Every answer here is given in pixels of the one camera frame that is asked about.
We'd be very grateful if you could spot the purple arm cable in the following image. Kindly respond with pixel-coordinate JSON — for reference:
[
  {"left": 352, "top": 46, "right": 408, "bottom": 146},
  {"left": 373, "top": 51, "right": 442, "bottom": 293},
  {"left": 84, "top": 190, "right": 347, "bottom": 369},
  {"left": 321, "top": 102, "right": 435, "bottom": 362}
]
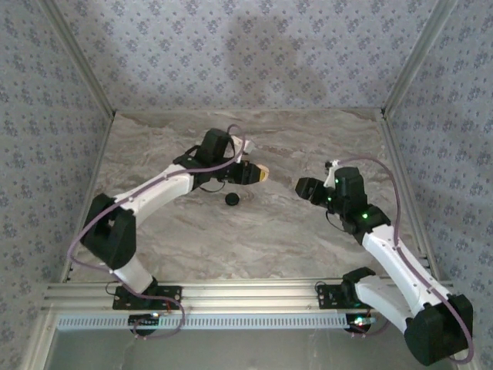
[
  {"left": 334, "top": 156, "right": 475, "bottom": 363},
  {"left": 67, "top": 123, "right": 247, "bottom": 342}
]

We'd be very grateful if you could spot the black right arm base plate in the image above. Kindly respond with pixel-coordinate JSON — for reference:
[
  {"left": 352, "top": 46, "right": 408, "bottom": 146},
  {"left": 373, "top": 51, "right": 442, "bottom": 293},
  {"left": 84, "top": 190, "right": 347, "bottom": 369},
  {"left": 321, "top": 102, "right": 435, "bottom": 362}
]
[{"left": 315, "top": 283, "right": 373, "bottom": 311}]

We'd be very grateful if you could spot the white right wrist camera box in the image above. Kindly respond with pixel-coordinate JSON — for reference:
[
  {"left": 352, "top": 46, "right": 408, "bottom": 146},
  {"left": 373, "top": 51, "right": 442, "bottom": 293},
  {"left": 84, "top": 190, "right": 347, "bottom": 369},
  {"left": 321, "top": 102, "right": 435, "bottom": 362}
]
[{"left": 325, "top": 159, "right": 342, "bottom": 190}]

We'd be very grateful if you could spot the white slotted cable duct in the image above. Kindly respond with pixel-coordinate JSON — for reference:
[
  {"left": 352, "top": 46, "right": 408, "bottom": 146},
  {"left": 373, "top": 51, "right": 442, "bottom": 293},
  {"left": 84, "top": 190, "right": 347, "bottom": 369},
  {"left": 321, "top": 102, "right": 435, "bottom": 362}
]
[{"left": 56, "top": 312, "right": 354, "bottom": 331}]

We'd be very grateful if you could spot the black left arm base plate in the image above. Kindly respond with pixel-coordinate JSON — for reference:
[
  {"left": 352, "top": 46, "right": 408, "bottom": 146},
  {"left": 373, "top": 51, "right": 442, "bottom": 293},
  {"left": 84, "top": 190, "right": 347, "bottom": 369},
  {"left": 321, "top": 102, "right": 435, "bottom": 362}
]
[{"left": 112, "top": 284, "right": 183, "bottom": 311}]

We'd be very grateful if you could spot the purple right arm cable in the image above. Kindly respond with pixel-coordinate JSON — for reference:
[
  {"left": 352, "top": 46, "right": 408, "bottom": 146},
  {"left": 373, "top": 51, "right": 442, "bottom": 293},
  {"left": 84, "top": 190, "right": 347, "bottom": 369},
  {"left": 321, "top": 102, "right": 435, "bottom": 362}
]
[{"left": 334, "top": 156, "right": 475, "bottom": 363}]

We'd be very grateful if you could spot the left black controller board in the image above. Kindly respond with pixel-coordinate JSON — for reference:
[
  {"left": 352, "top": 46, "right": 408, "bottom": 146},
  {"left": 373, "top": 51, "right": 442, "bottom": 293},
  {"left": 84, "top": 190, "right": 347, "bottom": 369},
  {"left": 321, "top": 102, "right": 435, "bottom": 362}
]
[{"left": 128, "top": 312, "right": 163, "bottom": 327}]

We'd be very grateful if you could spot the aluminium mounting rail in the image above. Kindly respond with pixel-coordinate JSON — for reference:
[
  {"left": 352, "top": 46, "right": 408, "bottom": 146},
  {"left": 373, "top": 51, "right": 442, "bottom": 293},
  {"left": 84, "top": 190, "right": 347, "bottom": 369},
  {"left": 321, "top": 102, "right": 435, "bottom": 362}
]
[{"left": 40, "top": 280, "right": 456, "bottom": 312}]

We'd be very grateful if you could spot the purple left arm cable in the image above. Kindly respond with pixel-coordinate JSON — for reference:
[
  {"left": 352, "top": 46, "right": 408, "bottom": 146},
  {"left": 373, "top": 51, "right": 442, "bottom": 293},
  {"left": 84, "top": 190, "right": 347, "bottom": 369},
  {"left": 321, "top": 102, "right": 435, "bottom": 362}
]
[{"left": 67, "top": 123, "right": 247, "bottom": 342}]

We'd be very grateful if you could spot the right black controller board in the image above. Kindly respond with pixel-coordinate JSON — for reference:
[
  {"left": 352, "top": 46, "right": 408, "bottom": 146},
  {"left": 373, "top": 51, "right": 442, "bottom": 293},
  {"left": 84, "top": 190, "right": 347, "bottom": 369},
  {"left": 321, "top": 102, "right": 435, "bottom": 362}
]
[{"left": 346, "top": 314, "right": 377, "bottom": 328}]

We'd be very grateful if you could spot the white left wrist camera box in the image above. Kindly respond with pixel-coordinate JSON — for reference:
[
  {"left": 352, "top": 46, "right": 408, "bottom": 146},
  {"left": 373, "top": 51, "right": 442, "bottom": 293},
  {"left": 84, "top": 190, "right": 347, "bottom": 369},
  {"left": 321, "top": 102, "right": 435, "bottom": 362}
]
[{"left": 230, "top": 135, "right": 256, "bottom": 163}]

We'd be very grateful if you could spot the aluminium corner post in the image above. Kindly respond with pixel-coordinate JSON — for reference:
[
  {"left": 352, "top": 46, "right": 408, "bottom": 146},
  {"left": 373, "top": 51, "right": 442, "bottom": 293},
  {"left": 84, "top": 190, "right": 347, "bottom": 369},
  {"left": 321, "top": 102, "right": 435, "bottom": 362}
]
[
  {"left": 381, "top": 0, "right": 459, "bottom": 116},
  {"left": 40, "top": 0, "right": 116, "bottom": 116}
]

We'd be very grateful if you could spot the black controller board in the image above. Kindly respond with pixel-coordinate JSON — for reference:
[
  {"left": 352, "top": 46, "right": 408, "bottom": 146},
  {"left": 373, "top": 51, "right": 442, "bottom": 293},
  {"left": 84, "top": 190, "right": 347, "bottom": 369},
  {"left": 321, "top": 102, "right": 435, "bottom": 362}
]
[
  {"left": 128, "top": 312, "right": 163, "bottom": 327},
  {"left": 346, "top": 314, "right": 377, "bottom": 328}
]

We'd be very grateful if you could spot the aluminium side rail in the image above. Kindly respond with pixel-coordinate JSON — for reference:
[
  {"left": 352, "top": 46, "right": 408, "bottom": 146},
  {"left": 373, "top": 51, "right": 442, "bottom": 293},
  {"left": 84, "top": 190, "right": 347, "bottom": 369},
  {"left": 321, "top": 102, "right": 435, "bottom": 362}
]
[
  {"left": 57, "top": 111, "right": 116, "bottom": 282},
  {"left": 377, "top": 109, "right": 442, "bottom": 281}
]

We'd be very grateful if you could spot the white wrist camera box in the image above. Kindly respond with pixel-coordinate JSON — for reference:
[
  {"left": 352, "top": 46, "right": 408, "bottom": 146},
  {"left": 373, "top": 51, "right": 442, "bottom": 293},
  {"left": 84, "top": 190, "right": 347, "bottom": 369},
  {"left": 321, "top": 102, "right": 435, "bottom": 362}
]
[
  {"left": 230, "top": 135, "right": 256, "bottom": 163},
  {"left": 325, "top": 159, "right": 342, "bottom": 190}
]

